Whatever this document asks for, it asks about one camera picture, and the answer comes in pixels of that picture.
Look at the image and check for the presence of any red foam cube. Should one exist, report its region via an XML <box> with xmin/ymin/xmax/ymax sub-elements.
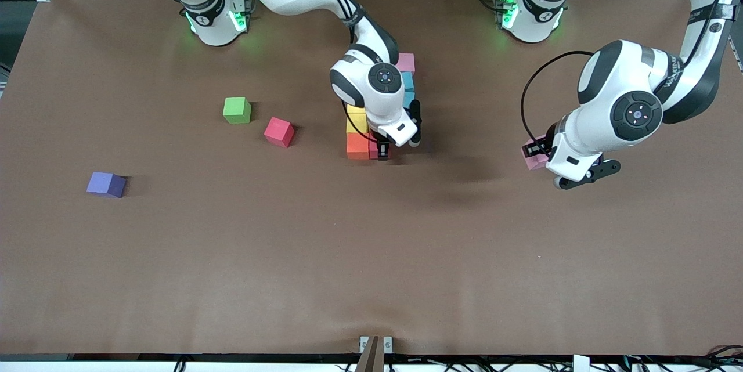
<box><xmin>264</xmin><ymin>117</ymin><xmax>295</xmax><ymax>149</ymax></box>
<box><xmin>369</xmin><ymin>134</ymin><xmax>391</xmax><ymax>161</ymax></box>

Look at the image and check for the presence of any orange foam cube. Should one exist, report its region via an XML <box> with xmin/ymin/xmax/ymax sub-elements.
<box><xmin>346</xmin><ymin>133</ymin><xmax>371</xmax><ymax>160</ymax></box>

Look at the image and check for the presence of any green foam cube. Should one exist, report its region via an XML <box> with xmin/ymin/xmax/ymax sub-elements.
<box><xmin>223</xmin><ymin>96</ymin><xmax>253</xmax><ymax>125</ymax></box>

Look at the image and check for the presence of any purple foam cube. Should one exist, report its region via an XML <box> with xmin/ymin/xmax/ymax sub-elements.
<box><xmin>86</xmin><ymin>172</ymin><xmax>127</xmax><ymax>198</ymax></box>

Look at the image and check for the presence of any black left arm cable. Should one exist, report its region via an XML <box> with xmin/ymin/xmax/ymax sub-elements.
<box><xmin>521</xmin><ymin>50</ymin><xmax>596</xmax><ymax>157</ymax></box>

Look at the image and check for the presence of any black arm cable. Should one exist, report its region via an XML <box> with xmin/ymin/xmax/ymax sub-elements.
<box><xmin>296</xmin><ymin>0</ymin><xmax>378</xmax><ymax>142</ymax></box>
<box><xmin>521</xmin><ymin>50</ymin><xmax>596</xmax><ymax>157</ymax></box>

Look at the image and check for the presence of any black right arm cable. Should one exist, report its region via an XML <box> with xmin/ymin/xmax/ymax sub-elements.
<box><xmin>296</xmin><ymin>0</ymin><xmax>378</xmax><ymax>142</ymax></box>

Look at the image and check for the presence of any metal bracket with brown post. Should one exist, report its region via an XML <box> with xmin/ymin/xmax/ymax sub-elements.
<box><xmin>354</xmin><ymin>335</ymin><xmax>394</xmax><ymax>372</ymax></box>

